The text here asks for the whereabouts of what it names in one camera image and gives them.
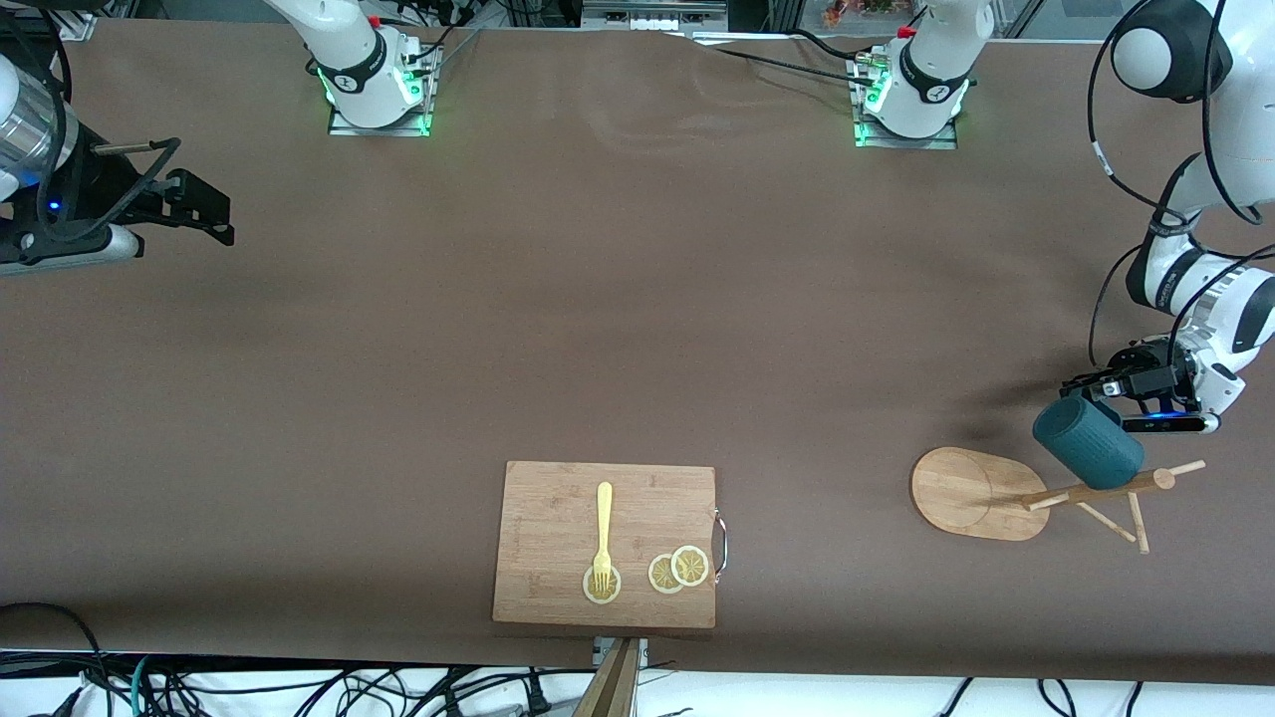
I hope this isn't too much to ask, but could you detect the yellow plastic fork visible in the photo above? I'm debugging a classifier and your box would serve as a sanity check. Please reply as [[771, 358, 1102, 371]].
[[593, 482, 615, 594]]

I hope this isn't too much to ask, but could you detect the black cable on table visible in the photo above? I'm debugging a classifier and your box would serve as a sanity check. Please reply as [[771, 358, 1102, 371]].
[[692, 40, 878, 91]]

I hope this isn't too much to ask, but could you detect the wooden beam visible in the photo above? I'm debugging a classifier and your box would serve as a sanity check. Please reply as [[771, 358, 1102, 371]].
[[571, 637, 641, 717]]

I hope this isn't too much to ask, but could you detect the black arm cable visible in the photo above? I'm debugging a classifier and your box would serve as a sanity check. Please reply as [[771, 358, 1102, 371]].
[[0, 0, 182, 235], [1086, 0, 1275, 374]]

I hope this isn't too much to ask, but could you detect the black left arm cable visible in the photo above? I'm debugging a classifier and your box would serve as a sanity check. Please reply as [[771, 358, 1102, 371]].
[[1086, 0, 1275, 374]]

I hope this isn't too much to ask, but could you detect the grey power strip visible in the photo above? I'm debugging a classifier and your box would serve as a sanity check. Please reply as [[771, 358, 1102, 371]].
[[583, 0, 729, 33]]

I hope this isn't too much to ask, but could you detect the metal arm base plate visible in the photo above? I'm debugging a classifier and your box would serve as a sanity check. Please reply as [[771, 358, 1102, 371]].
[[327, 40, 440, 138], [850, 55, 960, 150]]

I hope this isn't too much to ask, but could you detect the wooden cup rack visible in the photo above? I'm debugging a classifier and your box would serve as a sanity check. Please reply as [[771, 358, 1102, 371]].
[[909, 446, 1207, 556]]

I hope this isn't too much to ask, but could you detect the black floor cable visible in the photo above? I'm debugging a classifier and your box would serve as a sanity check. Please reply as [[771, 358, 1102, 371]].
[[0, 601, 111, 717]]

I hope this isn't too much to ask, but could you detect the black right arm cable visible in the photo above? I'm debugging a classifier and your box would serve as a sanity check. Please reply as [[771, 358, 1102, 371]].
[[0, 0, 182, 235]]

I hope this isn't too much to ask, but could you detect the dark teal mug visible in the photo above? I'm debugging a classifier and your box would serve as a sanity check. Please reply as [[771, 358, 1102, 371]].
[[1033, 395, 1146, 490]]

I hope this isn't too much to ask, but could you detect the wooden cutting board with handle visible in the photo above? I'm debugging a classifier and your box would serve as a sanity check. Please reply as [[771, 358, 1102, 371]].
[[492, 460, 729, 630]]

